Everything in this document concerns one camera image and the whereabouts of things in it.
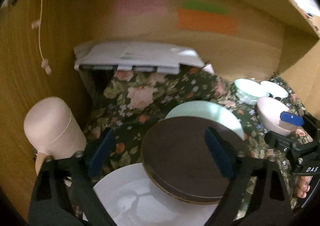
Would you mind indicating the stack of white papers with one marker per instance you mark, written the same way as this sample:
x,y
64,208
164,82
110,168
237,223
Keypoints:
x,y
136,56

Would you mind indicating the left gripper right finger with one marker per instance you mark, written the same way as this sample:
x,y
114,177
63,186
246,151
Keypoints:
x,y
221,151

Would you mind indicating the white spotted bowl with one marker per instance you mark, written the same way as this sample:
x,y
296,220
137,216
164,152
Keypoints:
x,y
275,90

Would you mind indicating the green sticky note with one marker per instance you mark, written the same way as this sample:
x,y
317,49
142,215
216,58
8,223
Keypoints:
x,y
204,6

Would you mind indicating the dark brown plate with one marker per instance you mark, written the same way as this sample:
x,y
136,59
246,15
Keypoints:
x,y
177,159

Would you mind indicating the mint green plate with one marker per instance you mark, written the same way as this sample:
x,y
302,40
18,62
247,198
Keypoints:
x,y
210,111

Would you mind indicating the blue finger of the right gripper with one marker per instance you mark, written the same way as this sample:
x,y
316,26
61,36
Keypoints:
x,y
292,119

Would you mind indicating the pink sticky note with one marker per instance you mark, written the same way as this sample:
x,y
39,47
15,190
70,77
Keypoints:
x,y
139,7

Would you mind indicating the mint green bowl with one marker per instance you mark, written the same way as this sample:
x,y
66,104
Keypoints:
x,y
249,91

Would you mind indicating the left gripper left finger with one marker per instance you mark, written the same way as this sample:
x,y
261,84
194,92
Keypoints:
x,y
100,156

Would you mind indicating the floral tablecloth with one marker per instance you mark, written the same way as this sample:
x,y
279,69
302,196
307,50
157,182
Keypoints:
x,y
130,103

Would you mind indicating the pink bowl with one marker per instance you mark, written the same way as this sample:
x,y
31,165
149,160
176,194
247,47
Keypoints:
x,y
269,111

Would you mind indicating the right hand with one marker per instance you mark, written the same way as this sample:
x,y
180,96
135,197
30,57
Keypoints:
x,y
303,186

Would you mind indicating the orange sticky note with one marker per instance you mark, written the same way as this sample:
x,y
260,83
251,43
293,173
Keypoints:
x,y
197,20

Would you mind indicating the white plate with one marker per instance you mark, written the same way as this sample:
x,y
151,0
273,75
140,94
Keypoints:
x,y
131,198

